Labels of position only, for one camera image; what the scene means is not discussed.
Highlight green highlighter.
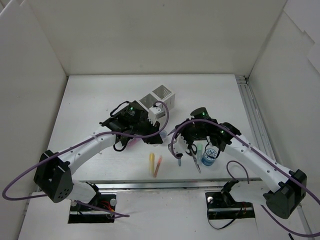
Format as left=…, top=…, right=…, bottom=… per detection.
left=196, top=143, right=203, bottom=164

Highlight yellow cap highlighter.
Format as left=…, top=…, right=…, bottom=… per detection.
left=149, top=152, right=155, bottom=176

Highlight orange short pen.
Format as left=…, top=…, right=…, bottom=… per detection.
left=153, top=155, right=163, bottom=178

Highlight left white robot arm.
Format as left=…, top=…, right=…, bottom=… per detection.
left=33, top=101, right=169, bottom=210

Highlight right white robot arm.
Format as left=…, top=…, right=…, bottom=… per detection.
left=168, top=107, right=307, bottom=219

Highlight purple highlighter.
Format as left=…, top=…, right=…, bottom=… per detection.
left=127, top=138, right=139, bottom=148

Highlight white two-slot organizer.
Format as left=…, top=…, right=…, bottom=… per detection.
left=137, top=84, right=176, bottom=110

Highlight black handled scissors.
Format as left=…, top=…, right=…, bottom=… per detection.
left=192, top=155, right=201, bottom=173

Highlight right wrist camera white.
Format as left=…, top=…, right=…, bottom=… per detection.
left=168, top=134, right=188, bottom=159

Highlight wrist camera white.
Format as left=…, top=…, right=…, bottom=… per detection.
left=168, top=134, right=188, bottom=159
left=147, top=106, right=166, bottom=125

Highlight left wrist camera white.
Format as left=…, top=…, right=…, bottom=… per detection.
left=147, top=106, right=166, bottom=125

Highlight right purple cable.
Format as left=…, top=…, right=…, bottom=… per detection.
left=167, top=118, right=320, bottom=237

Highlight purple cable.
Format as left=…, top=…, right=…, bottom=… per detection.
left=167, top=118, right=320, bottom=237
left=2, top=101, right=171, bottom=218

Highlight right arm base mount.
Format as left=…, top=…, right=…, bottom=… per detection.
left=205, top=180, right=256, bottom=230

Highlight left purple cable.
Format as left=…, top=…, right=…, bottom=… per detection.
left=2, top=101, right=171, bottom=218

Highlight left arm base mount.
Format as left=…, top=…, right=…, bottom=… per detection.
left=67, top=181, right=117, bottom=224

